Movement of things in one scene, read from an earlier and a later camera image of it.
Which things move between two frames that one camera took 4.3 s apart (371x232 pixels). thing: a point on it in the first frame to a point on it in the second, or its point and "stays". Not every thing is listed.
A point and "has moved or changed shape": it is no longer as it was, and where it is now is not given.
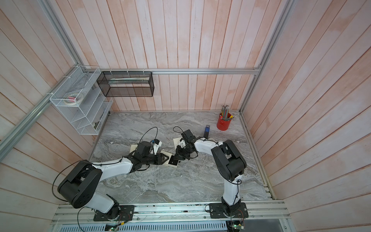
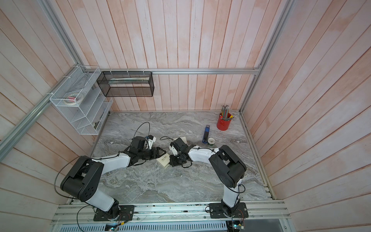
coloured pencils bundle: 224,112 stays
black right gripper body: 187,156 to 178,156
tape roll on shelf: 73,99 stays
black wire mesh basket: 126,83 stays
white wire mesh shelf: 79,102 stays
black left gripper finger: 164,157 to 161,152
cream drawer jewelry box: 171,162 has moved or changed shape
